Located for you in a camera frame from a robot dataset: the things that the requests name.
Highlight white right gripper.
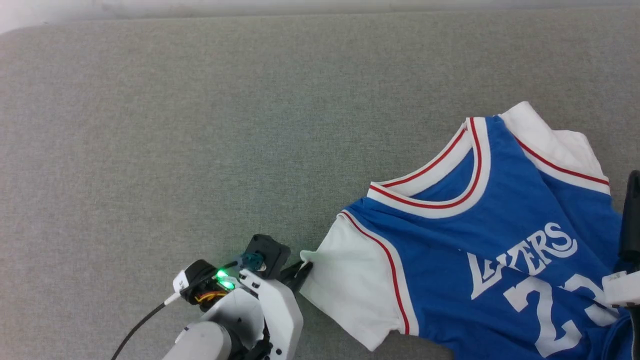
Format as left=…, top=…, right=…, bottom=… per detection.
left=602, top=170, right=640, bottom=308

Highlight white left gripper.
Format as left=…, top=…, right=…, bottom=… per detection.
left=239, top=260, right=314, bottom=360

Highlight blue white basketball jersey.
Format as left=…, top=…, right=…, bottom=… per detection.
left=299, top=101, right=640, bottom=360

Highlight grey fabric sofa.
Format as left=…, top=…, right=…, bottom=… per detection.
left=0, top=9, right=640, bottom=360

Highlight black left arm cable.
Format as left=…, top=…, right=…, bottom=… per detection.
left=110, top=291, right=182, bottom=360

